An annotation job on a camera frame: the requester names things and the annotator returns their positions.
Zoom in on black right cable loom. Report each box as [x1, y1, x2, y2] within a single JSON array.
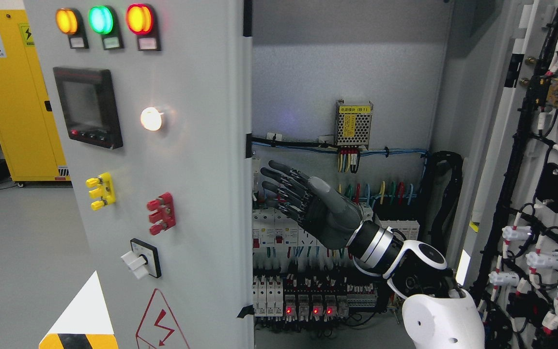
[[418, 151, 464, 253]]

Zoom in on lower relay terminal row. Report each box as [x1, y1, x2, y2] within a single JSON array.
[[283, 268, 385, 324]]

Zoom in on red terminal post block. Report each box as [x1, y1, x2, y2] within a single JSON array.
[[146, 192, 176, 236]]

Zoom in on black digital power meter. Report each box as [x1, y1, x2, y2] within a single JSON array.
[[53, 66, 123, 149]]

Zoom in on red electric danger sticker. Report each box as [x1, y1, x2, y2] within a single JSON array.
[[135, 288, 190, 349]]

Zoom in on lower white breaker row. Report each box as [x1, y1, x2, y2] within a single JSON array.
[[252, 276, 284, 318]]

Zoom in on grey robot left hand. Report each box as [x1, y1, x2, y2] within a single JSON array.
[[261, 160, 363, 250]]

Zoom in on black surge protector block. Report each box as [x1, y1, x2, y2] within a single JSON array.
[[373, 201, 420, 240]]

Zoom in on green indicator light left door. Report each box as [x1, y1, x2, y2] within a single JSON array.
[[88, 5, 124, 50]]

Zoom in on yellow indicator light left door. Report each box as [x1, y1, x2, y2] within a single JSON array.
[[55, 7, 89, 49]]

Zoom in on white indicator light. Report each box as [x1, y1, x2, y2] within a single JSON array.
[[140, 107, 164, 132]]

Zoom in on yellow safety cabinet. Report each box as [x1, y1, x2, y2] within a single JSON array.
[[0, 10, 70, 182]]

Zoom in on red indicator light left door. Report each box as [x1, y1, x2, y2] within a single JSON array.
[[125, 3, 161, 51]]

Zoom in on grey cabinet door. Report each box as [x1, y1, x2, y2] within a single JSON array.
[[24, 0, 254, 349], [427, 0, 558, 349]]

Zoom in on yellow terminal post block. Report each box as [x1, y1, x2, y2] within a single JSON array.
[[85, 172, 117, 211]]

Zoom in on white circuit breaker row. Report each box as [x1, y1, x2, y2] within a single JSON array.
[[252, 204, 376, 250]]

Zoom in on perforated metal power supply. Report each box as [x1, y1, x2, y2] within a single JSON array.
[[334, 99, 374, 150]]

